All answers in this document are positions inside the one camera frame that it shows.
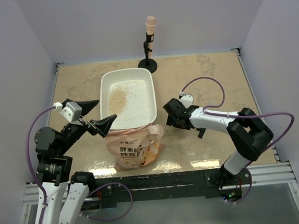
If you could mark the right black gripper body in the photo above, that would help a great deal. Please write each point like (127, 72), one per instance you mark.
(172, 120)

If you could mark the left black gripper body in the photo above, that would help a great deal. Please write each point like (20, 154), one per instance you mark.
(73, 132)

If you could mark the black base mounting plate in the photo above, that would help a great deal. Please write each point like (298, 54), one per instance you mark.
(207, 183)

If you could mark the pink cat litter bag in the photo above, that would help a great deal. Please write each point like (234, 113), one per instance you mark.
(135, 148)

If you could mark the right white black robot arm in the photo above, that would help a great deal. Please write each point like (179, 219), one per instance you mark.
(249, 134)

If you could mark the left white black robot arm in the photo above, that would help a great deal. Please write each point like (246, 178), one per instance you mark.
(62, 195)

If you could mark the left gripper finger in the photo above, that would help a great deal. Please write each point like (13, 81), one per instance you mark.
(103, 126)
(86, 106)

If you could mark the white plastic litter box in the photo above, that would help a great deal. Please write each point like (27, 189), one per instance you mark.
(128, 93)

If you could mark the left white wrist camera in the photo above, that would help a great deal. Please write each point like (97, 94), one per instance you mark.
(71, 111)

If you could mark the black stand with beige handle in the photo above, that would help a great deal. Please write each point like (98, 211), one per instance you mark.
(149, 63)

